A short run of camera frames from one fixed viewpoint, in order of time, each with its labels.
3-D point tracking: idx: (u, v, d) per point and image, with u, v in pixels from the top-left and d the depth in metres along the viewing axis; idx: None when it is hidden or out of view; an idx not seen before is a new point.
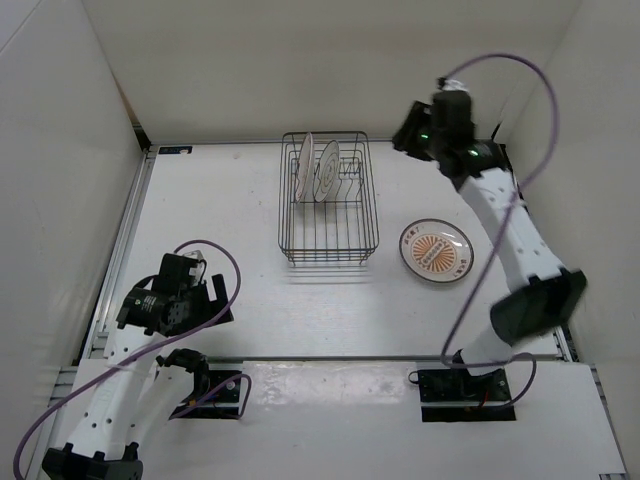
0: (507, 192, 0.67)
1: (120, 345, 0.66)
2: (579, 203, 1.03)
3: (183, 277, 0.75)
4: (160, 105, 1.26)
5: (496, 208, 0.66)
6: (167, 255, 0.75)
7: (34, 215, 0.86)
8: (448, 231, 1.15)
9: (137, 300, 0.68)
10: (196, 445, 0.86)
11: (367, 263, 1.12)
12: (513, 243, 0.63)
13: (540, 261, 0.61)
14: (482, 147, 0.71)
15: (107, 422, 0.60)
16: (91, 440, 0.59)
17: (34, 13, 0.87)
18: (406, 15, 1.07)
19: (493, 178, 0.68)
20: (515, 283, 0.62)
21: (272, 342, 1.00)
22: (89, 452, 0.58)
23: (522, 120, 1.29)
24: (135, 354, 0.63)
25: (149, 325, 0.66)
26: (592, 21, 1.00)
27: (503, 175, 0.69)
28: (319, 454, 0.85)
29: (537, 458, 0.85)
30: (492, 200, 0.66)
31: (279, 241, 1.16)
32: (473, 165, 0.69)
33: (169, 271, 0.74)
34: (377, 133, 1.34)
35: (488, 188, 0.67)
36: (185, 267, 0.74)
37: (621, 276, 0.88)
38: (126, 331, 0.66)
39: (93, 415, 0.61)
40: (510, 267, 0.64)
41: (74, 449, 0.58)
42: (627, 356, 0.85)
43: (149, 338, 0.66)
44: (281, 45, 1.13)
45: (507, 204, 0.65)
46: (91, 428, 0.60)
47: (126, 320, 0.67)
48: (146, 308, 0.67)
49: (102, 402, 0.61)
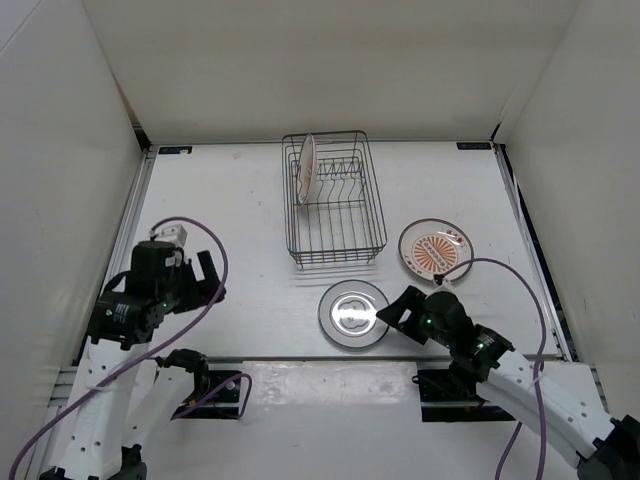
0: (527, 366, 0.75)
1: (98, 364, 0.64)
2: (581, 205, 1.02)
3: (159, 272, 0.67)
4: (160, 105, 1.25)
5: (527, 388, 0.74)
6: (137, 246, 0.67)
7: (34, 216, 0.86)
8: (458, 239, 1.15)
9: (109, 309, 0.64)
10: (196, 446, 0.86)
11: (375, 263, 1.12)
12: (563, 415, 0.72)
13: (591, 422, 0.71)
14: (484, 337, 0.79)
15: (96, 445, 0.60)
16: (82, 464, 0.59)
17: (33, 13, 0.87)
18: (407, 14, 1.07)
19: (510, 362, 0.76)
20: (585, 449, 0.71)
21: (272, 342, 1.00)
22: (83, 476, 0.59)
23: (521, 120, 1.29)
24: (113, 373, 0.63)
25: (125, 336, 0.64)
26: (592, 21, 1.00)
27: (515, 354, 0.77)
28: (320, 453, 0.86)
29: (537, 456, 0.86)
30: (520, 381, 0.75)
31: (287, 244, 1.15)
32: (484, 357, 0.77)
33: (142, 268, 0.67)
34: (377, 133, 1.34)
35: (510, 373, 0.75)
36: (158, 260, 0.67)
37: (622, 276, 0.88)
38: (101, 346, 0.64)
39: (80, 439, 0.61)
40: (569, 435, 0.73)
41: (67, 474, 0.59)
42: (627, 355, 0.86)
43: (126, 353, 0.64)
44: (281, 44, 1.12)
45: (534, 380, 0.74)
46: (81, 451, 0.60)
47: (100, 331, 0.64)
48: (119, 320, 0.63)
49: (88, 425, 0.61)
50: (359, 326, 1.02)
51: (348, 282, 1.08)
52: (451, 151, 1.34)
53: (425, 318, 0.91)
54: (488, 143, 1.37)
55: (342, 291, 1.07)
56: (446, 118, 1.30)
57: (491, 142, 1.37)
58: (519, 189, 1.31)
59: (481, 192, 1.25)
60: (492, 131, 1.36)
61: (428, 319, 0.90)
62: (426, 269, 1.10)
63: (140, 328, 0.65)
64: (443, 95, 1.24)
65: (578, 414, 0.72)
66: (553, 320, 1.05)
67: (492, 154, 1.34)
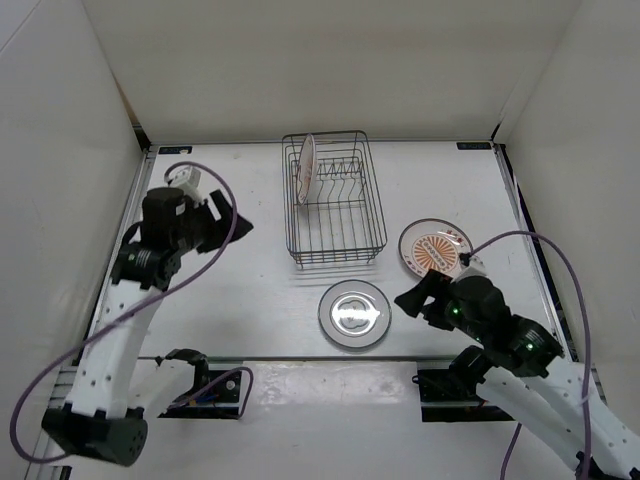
0: (576, 377, 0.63)
1: (116, 302, 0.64)
2: (581, 204, 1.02)
3: (170, 221, 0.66)
4: (160, 105, 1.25)
5: (572, 404, 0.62)
6: (145, 197, 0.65)
7: (34, 216, 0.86)
8: (458, 239, 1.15)
9: (131, 255, 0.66)
10: (197, 446, 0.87)
11: (375, 262, 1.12)
12: (602, 437, 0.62)
13: (630, 449, 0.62)
14: (529, 333, 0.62)
15: (107, 380, 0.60)
16: (91, 399, 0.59)
17: (33, 14, 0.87)
18: (407, 14, 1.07)
19: (558, 371, 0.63)
20: (611, 472, 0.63)
21: (272, 343, 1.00)
22: (91, 410, 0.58)
23: (521, 120, 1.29)
24: (131, 310, 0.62)
25: (144, 279, 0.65)
26: (592, 21, 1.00)
27: (565, 361, 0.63)
28: (320, 453, 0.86)
29: (536, 455, 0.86)
30: (566, 395, 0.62)
31: (287, 244, 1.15)
32: (529, 360, 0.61)
33: (153, 217, 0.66)
34: (377, 133, 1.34)
35: (559, 385, 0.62)
36: (167, 210, 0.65)
37: (622, 276, 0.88)
38: (119, 288, 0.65)
39: (91, 373, 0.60)
40: (598, 455, 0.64)
41: (74, 409, 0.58)
42: (628, 355, 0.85)
43: (145, 293, 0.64)
44: (281, 44, 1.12)
45: (582, 398, 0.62)
46: (91, 386, 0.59)
47: (121, 275, 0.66)
48: (140, 265, 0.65)
49: (101, 361, 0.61)
50: (359, 326, 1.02)
51: (348, 282, 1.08)
52: (451, 151, 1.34)
53: (450, 306, 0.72)
54: (489, 143, 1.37)
55: (342, 291, 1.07)
56: (446, 118, 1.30)
57: (491, 142, 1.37)
58: (519, 189, 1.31)
59: (481, 192, 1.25)
60: (492, 131, 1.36)
61: (454, 308, 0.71)
62: (426, 269, 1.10)
63: (160, 274, 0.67)
64: (443, 95, 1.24)
65: (617, 438, 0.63)
66: (553, 320, 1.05)
67: (492, 154, 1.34)
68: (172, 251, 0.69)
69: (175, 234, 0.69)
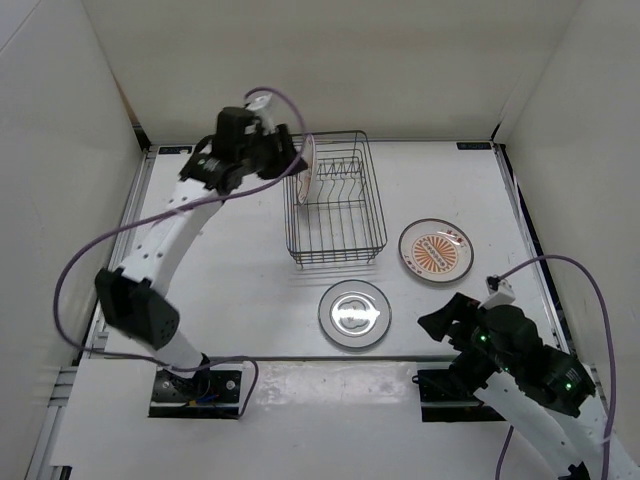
0: (603, 417, 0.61)
1: (179, 195, 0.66)
2: (581, 204, 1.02)
3: (241, 137, 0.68)
4: (160, 105, 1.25)
5: (595, 442, 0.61)
6: (221, 112, 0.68)
7: (34, 217, 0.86)
8: (458, 239, 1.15)
9: (201, 161, 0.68)
10: (196, 446, 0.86)
11: (375, 262, 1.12)
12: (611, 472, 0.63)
13: None
14: (568, 371, 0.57)
15: (158, 255, 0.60)
16: (142, 266, 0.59)
17: (33, 14, 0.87)
18: (406, 14, 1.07)
19: (587, 409, 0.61)
20: None
21: (272, 343, 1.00)
22: (138, 276, 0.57)
23: (521, 120, 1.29)
24: (192, 203, 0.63)
25: (207, 181, 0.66)
26: (592, 22, 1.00)
27: (595, 401, 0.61)
28: (320, 453, 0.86)
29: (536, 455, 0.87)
30: (590, 433, 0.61)
31: (287, 244, 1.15)
32: (565, 399, 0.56)
33: (223, 131, 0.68)
34: (377, 133, 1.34)
35: (585, 422, 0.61)
36: (239, 127, 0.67)
37: (623, 276, 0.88)
38: (186, 185, 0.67)
39: (145, 247, 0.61)
40: None
41: (125, 273, 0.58)
42: (628, 355, 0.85)
43: (208, 193, 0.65)
44: (281, 44, 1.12)
45: (605, 437, 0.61)
46: (142, 257, 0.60)
47: (189, 173, 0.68)
48: (207, 169, 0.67)
49: (156, 238, 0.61)
50: (359, 326, 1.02)
51: (348, 282, 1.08)
52: (451, 151, 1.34)
53: (478, 334, 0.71)
54: (489, 143, 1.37)
55: (342, 291, 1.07)
56: (446, 117, 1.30)
57: (491, 142, 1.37)
58: (519, 189, 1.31)
59: (482, 192, 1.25)
60: (492, 131, 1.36)
61: (481, 336, 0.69)
62: (426, 269, 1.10)
63: (223, 184, 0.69)
64: (443, 95, 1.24)
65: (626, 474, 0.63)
66: (553, 320, 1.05)
67: (492, 153, 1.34)
68: (238, 168, 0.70)
69: (243, 153, 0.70)
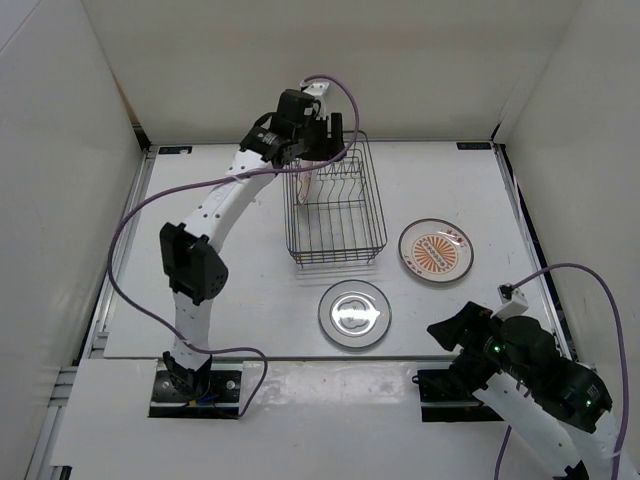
0: (614, 431, 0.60)
1: (238, 164, 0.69)
2: (581, 204, 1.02)
3: (299, 117, 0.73)
4: (160, 105, 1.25)
5: (605, 454, 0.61)
6: (283, 93, 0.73)
7: (34, 217, 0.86)
8: (458, 239, 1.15)
9: (260, 134, 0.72)
10: (196, 446, 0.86)
11: (375, 262, 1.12)
12: None
13: None
14: (588, 387, 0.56)
15: (216, 216, 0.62)
16: (202, 224, 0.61)
17: (33, 15, 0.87)
18: (406, 14, 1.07)
19: (603, 424, 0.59)
20: None
21: (273, 342, 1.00)
22: (198, 233, 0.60)
23: (521, 120, 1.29)
24: (250, 172, 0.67)
25: (265, 152, 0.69)
26: (591, 21, 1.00)
27: (610, 416, 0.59)
28: (319, 453, 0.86)
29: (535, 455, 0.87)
30: (602, 446, 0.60)
31: (287, 244, 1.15)
32: (584, 414, 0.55)
33: (285, 109, 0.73)
34: (377, 133, 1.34)
35: (600, 437, 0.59)
36: (299, 107, 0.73)
37: (622, 276, 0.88)
38: (246, 154, 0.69)
39: (206, 207, 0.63)
40: None
41: (186, 229, 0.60)
42: (627, 355, 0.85)
43: (266, 164, 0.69)
44: (280, 44, 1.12)
45: (615, 450, 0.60)
46: (203, 216, 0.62)
47: (247, 144, 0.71)
48: (265, 142, 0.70)
49: (217, 200, 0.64)
50: (358, 326, 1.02)
51: (348, 282, 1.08)
52: (451, 151, 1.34)
53: (492, 342, 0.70)
54: (489, 143, 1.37)
55: (342, 291, 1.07)
56: (446, 118, 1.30)
57: (491, 142, 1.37)
58: (519, 189, 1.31)
59: (482, 192, 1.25)
60: (492, 131, 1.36)
61: (496, 345, 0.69)
62: (426, 269, 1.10)
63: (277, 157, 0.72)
64: (442, 95, 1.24)
65: None
66: (553, 320, 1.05)
67: (492, 153, 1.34)
68: (292, 144, 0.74)
69: (298, 132, 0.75)
